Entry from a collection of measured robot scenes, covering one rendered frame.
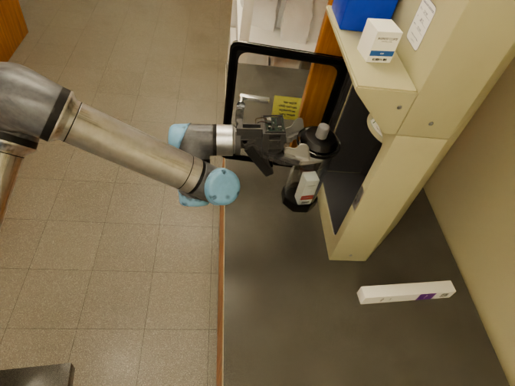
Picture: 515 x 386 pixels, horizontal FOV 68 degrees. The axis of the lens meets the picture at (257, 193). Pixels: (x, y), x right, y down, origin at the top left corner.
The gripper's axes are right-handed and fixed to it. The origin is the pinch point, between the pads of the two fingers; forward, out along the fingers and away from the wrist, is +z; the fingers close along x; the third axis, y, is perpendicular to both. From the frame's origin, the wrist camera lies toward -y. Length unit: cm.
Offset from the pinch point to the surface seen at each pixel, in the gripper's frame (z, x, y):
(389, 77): 7.1, -10.3, 26.5
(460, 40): 14.4, -14.2, 35.8
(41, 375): -61, -44, -26
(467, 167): 52, 9, -16
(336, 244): 7.9, -13.3, -23.4
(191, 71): -50, 226, -119
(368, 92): 2.4, -14.0, 25.8
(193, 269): -39, 35, -121
